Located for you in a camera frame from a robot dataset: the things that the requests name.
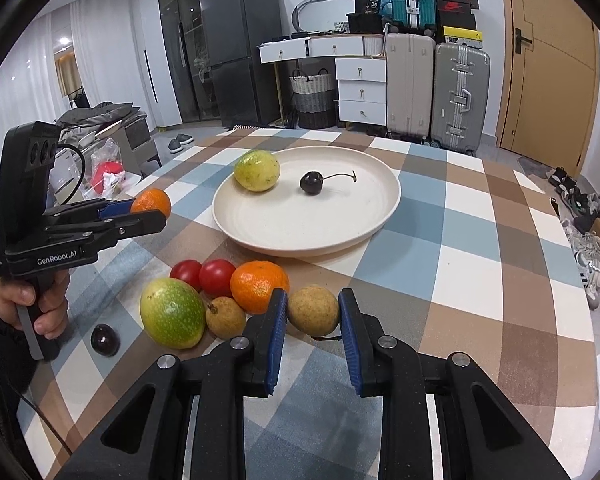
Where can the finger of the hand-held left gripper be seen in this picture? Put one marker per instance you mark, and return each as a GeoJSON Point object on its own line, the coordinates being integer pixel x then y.
{"type": "Point", "coordinates": [130, 225]}
{"type": "Point", "coordinates": [117, 207]}

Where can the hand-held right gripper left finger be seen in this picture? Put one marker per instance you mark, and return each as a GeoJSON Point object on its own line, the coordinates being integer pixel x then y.
{"type": "Point", "coordinates": [278, 340]}

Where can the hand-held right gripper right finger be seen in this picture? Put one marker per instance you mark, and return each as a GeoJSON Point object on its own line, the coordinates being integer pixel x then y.
{"type": "Point", "coordinates": [350, 345]}

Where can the orange mandarin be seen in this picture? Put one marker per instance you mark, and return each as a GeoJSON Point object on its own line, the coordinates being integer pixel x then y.
{"type": "Point", "coordinates": [152, 202]}
{"type": "Point", "coordinates": [257, 285]}

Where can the brown round kiwi fruit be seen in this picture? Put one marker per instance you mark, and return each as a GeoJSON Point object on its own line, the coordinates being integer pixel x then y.
{"type": "Point", "coordinates": [312, 310]}

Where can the small brown longan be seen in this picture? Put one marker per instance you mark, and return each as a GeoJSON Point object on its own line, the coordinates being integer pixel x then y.
{"type": "Point", "coordinates": [225, 317]}

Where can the red cherry tomato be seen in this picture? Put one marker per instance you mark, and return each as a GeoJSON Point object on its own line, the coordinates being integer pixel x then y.
{"type": "Point", "coordinates": [185, 272]}
{"type": "Point", "coordinates": [217, 277]}

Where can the large green-red mango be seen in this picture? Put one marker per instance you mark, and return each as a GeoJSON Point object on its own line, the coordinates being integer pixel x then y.
{"type": "Point", "coordinates": [172, 312]}

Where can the cream round plate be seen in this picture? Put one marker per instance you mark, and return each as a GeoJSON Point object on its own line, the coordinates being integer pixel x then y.
{"type": "Point", "coordinates": [305, 225]}

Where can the dark plum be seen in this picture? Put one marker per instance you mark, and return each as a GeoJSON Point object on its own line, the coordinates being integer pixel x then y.
{"type": "Point", "coordinates": [104, 341]}

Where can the small yellow passion fruit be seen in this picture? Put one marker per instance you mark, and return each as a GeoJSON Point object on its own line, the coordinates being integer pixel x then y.
{"type": "Point", "coordinates": [256, 171]}

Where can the dark cherry with stem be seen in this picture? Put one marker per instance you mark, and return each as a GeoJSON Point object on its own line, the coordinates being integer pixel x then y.
{"type": "Point", "coordinates": [311, 183]}

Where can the person's left hand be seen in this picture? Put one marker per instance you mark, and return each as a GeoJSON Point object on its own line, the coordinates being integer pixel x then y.
{"type": "Point", "coordinates": [52, 320]}

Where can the clear bag with red item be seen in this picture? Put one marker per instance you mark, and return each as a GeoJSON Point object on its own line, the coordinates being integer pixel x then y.
{"type": "Point", "coordinates": [107, 172]}

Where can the grey storage box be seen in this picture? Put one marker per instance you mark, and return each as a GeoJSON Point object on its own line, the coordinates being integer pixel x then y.
{"type": "Point", "coordinates": [140, 145]}

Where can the grey slipper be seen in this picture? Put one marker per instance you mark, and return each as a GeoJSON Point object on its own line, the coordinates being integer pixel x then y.
{"type": "Point", "coordinates": [185, 138]}
{"type": "Point", "coordinates": [175, 146]}

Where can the grey clothes pile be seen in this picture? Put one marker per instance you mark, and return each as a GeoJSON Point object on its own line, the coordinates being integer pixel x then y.
{"type": "Point", "coordinates": [100, 112]}

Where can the checked tablecloth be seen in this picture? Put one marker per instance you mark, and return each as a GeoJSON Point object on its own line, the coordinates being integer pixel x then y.
{"type": "Point", "coordinates": [455, 260]}

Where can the white curtain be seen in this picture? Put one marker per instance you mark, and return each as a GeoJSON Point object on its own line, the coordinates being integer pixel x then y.
{"type": "Point", "coordinates": [105, 60]}

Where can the white wardrobe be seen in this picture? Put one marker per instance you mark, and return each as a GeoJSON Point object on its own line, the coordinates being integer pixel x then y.
{"type": "Point", "coordinates": [147, 60]}

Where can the glass-door cabinet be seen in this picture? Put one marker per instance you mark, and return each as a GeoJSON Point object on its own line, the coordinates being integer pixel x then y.
{"type": "Point", "coordinates": [180, 35]}

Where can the dark grey refrigerator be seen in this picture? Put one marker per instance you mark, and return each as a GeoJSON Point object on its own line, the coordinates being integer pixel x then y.
{"type": "Point", "coordinates": [240, 60]}

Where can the woven laundry basket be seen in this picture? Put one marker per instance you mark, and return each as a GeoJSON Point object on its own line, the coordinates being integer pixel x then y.
{"type": "Point", "coordinates": [312, 97]}

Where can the grey door mat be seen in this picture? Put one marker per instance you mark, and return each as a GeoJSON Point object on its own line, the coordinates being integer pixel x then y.
{"type": "Point", "coordinates": [532, 167]}

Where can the pile of shoes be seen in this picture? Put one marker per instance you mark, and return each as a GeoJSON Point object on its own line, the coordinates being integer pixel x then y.
{"type": "Point", "coordinates": [585, 240]}

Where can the beige suitcase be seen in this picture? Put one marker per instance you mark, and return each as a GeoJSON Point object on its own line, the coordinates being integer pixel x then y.
{"type": "Point", "coordinates": [407, 85]}

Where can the silver suitcase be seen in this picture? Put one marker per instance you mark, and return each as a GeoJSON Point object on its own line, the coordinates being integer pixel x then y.
{"type": "Point", "coordinates": [457, 100]}

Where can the white drawer dresser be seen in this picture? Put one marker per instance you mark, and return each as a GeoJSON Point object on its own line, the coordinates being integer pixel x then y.
{"type": "Point", "coordinates": [360, 75]}

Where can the oval mirror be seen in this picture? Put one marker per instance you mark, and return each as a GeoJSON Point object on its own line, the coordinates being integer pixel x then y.
{"type": "Point", "coordinates": [325, 15]}

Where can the small white ribbed basket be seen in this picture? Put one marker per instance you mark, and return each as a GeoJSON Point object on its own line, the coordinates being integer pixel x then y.
{"type": "Point", "coordinates": [341, 26]}

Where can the black storage container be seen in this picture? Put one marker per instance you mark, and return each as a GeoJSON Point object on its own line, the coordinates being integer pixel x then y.
{"type": "Point", "coordinates": [365, 24]}

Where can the black printed box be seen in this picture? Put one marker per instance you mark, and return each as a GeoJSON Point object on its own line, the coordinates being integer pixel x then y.
{"type": "Point", "coordinates": [367, 4]}

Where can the yellow and black box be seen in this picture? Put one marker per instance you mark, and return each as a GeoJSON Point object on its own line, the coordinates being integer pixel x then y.
{"type": "Point", "coordinates": [462, 36]}

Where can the plain black shoe box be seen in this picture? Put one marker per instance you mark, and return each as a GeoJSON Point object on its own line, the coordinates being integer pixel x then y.
{"type": "Point", "coordinates": [457, 21]}

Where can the wooden door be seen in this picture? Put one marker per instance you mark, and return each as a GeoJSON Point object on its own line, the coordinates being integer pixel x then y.
{"type": "Point", "coordinates": [550, 60]}

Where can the black and red shoe box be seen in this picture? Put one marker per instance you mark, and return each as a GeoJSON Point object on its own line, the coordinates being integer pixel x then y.
{"type": "Point", "coordinates": [455, 2]}

